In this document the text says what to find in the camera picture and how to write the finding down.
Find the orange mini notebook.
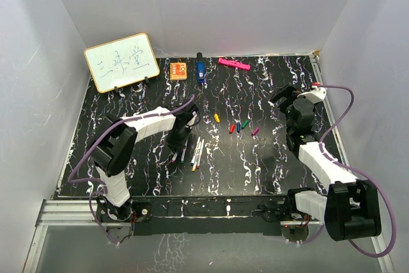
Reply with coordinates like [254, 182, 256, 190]
[169, 62, 187, 81]

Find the pink plastic clip bar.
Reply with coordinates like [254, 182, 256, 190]
[218, 58, 251, 71]

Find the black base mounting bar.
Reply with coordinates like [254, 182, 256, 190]
[95, 194, 320, 237]

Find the red pen cap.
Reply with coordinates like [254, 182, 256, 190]
[229, 124, 235, 134]

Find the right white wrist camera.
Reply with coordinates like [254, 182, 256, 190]
[298, 82, 327, 104]

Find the white pen red tip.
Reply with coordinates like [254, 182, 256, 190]
[196, 139, 205, 169]

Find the white pen purple tip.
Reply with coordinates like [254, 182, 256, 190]
[171, 152, 178, 163]

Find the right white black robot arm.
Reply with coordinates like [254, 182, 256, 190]
[270, 84, 382, 241]

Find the green pen cap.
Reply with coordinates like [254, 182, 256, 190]
[242, 120, 249, 129]

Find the small whiteboard with wooden frame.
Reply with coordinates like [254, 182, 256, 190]
[84, 33, 160, 93]

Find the purple pen cap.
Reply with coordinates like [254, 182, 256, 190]
[252, 127, 259, 136]

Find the white pen blue tip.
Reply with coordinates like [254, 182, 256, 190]
[190, 137, 201, 166]

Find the white pen yellow tip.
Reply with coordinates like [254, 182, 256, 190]
[192, 139, 202, 172]

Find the aluminium frame rail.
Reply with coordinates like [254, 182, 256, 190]
[22, 199, 106, 273]

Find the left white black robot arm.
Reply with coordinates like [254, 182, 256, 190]
[90, 103, 199, 221]

